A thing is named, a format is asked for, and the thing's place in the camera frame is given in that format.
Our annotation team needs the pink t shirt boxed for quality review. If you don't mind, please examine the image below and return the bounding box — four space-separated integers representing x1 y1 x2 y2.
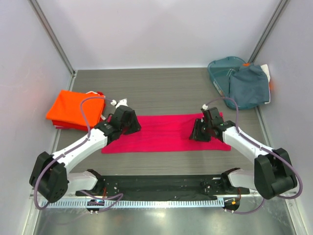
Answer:
101 113 231 154

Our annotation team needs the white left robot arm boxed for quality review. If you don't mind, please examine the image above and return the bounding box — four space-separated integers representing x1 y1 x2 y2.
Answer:
29 105 141 203

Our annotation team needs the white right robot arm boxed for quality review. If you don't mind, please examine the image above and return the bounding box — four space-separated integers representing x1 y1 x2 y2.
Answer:
189 105 298 200

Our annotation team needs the grey blue t shirt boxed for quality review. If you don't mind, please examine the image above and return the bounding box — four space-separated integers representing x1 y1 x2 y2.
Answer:
229 64 271 109

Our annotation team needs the orange folded t shirt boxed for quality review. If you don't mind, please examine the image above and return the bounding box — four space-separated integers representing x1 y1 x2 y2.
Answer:
45 90 106 128

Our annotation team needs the white cloth in basket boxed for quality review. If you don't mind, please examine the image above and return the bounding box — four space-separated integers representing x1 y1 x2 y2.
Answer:
260 64 270 82

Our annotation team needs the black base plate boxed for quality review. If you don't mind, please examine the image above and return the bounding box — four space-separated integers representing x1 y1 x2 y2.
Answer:
86 174 250 201

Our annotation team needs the slotted metal cable rail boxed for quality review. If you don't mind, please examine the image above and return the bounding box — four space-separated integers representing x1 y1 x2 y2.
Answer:
47 197 224 209

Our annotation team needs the front aluminium frame beam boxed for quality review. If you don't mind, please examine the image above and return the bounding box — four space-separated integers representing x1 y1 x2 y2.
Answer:
29 176 298 199

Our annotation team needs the right aluminium frame post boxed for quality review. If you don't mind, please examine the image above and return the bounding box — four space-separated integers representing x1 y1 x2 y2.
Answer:
248 0 290 63

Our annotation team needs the aluminium frame post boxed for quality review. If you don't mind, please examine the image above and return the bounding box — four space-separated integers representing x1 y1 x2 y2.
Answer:
248 0 290 63
28 0 75 76

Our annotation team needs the left aluminium frame post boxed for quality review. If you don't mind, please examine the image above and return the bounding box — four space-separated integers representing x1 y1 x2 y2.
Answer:
28 0 75 76

